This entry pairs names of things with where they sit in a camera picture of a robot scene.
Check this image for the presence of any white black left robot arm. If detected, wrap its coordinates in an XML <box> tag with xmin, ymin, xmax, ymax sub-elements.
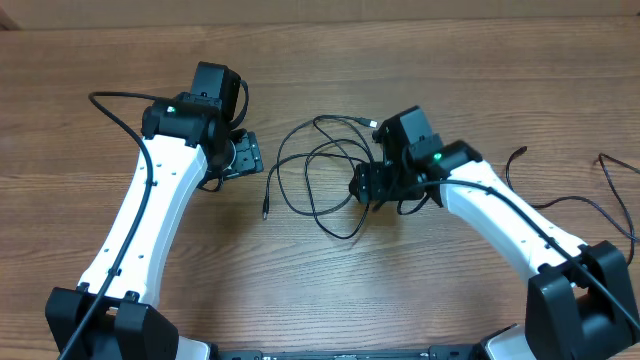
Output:
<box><xmin>45</xmin><ymin>62</ymin><xmax>263</xmax><ymax>360</ymax></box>

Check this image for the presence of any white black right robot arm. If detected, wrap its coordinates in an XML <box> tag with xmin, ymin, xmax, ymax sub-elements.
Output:
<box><xmin>349</xmin><ymin>106</ymin><xmax>639</xmax><ymax>360</ymax></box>

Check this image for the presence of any cardboard back panel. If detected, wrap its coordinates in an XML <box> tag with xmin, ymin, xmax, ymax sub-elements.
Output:
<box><xmin>1</xmin><ymin>0</ymin><xmax>639</xmax><ymax>30</ymax></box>

